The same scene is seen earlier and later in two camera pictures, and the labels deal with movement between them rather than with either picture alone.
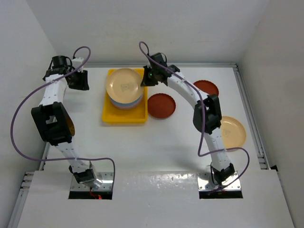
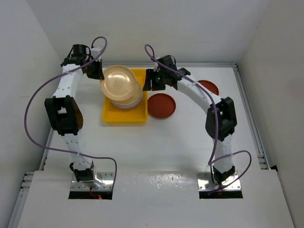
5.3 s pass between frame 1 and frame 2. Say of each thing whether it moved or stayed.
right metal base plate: stayed
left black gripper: moved
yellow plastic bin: stayed
